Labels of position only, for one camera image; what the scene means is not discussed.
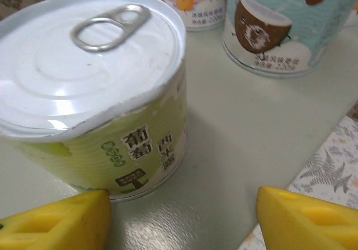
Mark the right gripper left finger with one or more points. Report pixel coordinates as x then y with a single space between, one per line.
56 227

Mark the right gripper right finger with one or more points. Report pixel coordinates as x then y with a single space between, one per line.
307 227

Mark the green grape label can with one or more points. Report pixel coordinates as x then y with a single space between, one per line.
84 79

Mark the light blue coconut can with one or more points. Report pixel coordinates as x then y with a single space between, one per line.
279 37

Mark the floral tablecloth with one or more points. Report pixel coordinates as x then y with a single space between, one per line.
330 171

